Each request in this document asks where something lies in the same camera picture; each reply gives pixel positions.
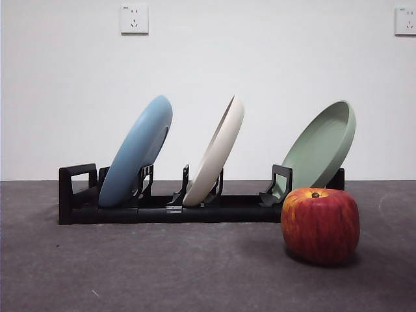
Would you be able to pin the blue plate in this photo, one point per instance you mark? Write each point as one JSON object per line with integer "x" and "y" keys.
{"x": 133, "y": 152}

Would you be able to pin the red apple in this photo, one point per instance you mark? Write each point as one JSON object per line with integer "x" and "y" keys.
{"x": 320, "y": 227}

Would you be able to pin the beige plate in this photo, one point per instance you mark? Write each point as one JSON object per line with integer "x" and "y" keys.
{"x": 217, "y": 152}

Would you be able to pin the black plate rack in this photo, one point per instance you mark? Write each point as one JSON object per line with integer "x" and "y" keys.
{"x": 227, "y": 213}

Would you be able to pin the green plate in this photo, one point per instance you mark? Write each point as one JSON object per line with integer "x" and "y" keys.
{"x": 320, "y": 146}

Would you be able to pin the white wall socket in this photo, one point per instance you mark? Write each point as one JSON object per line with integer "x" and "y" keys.
{"x": 135, "y": 19}
{"x": 406, "y": 21}

